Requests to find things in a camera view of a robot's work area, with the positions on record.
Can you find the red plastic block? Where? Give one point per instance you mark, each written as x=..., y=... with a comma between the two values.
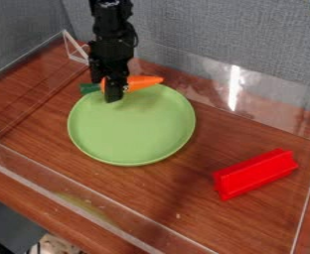
x=253, y=173

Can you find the green round plate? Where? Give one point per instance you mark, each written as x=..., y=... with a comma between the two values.
x=137, y=131

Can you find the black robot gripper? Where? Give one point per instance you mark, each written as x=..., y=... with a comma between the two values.
x=112, y=49

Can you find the orange toy carrot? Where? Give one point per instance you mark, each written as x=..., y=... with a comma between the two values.
x=137, y=82

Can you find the clear acrylic enclosure walls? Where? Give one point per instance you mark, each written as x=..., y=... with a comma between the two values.
x=193, y=167

